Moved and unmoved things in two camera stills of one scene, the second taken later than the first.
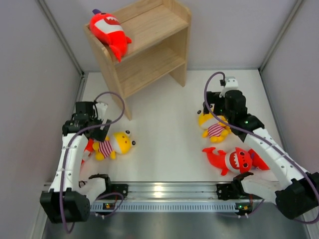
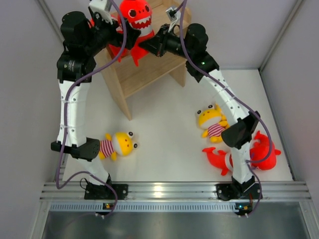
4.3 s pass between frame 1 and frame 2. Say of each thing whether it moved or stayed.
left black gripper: moved
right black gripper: moved
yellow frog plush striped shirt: stayed
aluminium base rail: stayed
